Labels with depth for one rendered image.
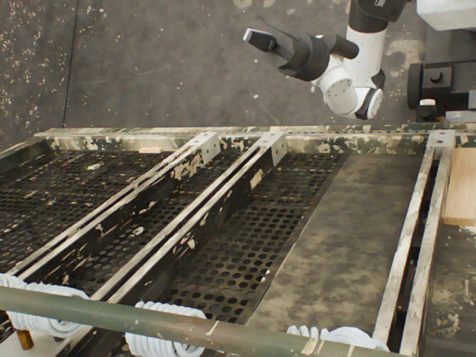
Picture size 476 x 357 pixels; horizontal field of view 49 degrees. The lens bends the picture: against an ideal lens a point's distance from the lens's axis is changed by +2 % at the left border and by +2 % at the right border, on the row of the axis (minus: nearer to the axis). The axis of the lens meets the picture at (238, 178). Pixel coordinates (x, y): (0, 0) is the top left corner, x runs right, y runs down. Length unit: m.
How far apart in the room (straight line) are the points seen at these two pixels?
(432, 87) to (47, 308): 1.92
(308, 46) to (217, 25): 1.99
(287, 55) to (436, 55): 1.50
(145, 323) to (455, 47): 2.03
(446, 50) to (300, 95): 0.71
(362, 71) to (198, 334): 0.92
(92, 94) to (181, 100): 0.65
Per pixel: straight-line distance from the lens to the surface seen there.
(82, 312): 0.59
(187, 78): 2.96
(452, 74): 2.33
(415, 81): 2.33
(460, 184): 1.33
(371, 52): 1.28
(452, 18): 1.21
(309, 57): 1.00
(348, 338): 0.51
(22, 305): 0.65
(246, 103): 2.74
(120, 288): 0.97
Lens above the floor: 2.42
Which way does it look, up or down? 64 degrees down
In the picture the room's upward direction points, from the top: 75 degrees counter-clockwise
